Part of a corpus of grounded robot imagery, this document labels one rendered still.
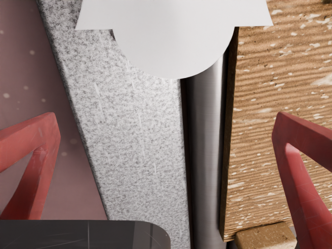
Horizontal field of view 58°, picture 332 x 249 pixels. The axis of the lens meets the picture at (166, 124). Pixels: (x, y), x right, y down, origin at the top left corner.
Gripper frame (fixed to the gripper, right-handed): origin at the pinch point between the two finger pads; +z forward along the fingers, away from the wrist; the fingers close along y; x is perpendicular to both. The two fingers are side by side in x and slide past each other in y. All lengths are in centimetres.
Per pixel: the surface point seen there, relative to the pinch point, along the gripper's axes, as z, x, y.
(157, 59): 8.1, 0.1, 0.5
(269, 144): 9.9, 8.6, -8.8
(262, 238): 8.6, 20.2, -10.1
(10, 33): 93, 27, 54
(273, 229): 9.6, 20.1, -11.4
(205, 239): 11.0, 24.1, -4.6
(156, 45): 8.1, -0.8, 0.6
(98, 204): 96, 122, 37
